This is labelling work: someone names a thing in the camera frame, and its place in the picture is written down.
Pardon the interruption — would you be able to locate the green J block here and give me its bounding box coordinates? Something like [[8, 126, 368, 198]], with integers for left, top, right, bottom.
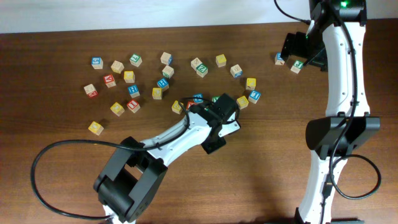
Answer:
[[290, 60, 304, 74]]

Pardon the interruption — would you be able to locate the blue P block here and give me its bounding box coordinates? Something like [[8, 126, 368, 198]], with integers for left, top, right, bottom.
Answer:
[[193, 93, 204, 103]]

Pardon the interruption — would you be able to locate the plain wooden block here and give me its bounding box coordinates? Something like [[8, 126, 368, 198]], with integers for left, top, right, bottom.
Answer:
[[111, 60, 124, 74]]

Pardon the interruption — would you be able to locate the blue tilted H block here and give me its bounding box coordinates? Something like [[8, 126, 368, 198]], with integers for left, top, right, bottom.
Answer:
[[157, 78, 169, 92]]

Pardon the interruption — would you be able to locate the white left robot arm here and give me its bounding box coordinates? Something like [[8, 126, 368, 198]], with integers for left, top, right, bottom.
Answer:
[[93, 94, 241, 223]]

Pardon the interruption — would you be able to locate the wooden shell block blue side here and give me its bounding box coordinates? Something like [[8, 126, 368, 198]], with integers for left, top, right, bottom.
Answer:
[[230, 64, 243, 78]]

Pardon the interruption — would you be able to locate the blue T block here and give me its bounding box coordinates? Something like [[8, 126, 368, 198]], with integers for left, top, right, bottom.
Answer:
[[248, 90, 261, 104]]

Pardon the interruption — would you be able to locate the red A block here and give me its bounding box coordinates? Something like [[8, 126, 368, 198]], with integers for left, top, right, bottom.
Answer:
[[186, 101, 195, 110]]

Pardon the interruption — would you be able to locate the wooden block by Z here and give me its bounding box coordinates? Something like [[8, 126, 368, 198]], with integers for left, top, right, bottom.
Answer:
[[190, 57, 202, 71]]

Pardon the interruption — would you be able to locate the yellow G block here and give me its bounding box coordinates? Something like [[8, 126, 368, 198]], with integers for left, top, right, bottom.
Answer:
[[236, 96, 249, 110]]

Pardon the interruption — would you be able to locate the red Y block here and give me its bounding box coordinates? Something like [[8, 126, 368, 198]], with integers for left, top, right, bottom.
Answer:
[[103, 74, 116, 88]]

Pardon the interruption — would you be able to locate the green L block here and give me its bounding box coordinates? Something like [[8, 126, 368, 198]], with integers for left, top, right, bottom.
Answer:
[[129, 54, 142, 67]]

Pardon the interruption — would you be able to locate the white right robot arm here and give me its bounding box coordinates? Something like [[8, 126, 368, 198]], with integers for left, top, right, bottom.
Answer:
[[280, 0, 381, 223]]

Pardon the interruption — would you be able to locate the yellow S block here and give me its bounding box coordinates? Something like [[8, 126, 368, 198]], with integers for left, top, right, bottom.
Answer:
[[172, 100, 183, 114]]

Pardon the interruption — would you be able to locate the blue block far right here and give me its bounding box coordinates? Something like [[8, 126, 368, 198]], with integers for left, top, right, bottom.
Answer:
[[275, 52, 285, 65]]

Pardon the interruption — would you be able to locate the wooden block red side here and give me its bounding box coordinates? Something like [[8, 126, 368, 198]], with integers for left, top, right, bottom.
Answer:
[[84, 84, 98, 98]]

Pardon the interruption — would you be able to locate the wooden block green side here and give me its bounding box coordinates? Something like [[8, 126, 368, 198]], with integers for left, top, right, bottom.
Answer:
[[162, 65, 174, 78]]

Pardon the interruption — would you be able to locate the blue number five block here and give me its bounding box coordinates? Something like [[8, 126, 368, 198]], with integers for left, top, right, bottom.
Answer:
[[91, 57, 103, 70]]

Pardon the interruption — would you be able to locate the yellow K block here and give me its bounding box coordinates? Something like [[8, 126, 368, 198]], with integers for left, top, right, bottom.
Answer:
[[246, 78, 256, 90]]

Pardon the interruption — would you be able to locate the green Z block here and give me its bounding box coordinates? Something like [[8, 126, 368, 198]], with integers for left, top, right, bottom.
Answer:
[[196, 63, 208, 78]]

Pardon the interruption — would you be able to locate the green V block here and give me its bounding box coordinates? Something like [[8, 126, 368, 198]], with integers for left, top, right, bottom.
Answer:
[[212, 96, 220, 102]]

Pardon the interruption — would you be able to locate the red I block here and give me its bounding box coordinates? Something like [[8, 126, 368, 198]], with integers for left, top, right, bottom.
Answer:
[[127, 100, 141, 113]]

